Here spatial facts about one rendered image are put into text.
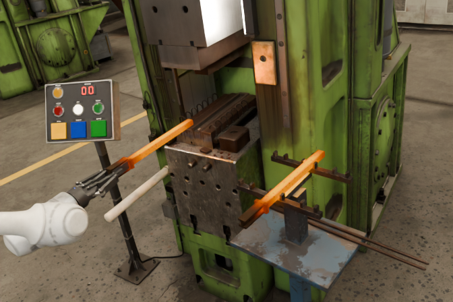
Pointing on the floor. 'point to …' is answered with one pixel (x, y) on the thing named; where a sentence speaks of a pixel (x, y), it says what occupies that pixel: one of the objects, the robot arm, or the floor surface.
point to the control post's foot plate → (132, 275)
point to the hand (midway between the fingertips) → (118, 168)
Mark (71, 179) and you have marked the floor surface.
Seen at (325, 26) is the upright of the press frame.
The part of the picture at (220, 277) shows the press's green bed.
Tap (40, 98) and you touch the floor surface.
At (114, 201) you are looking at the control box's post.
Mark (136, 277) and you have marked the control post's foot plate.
